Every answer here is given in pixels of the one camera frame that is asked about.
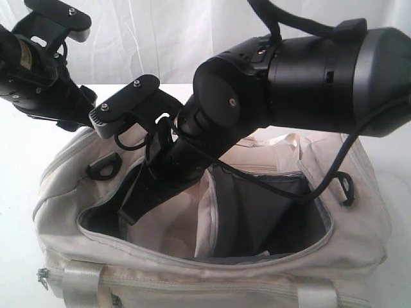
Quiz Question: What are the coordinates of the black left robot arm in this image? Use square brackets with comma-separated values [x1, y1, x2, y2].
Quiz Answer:
[1, 26, 97, 132]

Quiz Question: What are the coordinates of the white backdrop curtain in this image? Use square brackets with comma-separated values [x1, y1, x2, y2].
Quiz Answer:
[0, 0, 411, 86]

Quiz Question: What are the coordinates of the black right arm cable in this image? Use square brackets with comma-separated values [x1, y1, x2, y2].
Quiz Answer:
[114, 0, 411, 201]

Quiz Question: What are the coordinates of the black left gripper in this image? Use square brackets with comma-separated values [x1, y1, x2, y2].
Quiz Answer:
[1, 54, 97, 132]

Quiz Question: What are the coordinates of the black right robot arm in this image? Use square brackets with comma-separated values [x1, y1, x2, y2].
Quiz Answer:
[118, 19, 410, 224]

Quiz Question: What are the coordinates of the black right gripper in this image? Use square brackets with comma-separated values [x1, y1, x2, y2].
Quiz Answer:
[118, 128, 231, 225]

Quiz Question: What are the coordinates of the cream fabric duffel bag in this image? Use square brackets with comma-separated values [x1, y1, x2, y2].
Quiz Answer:
[33, 129, 391, 307]

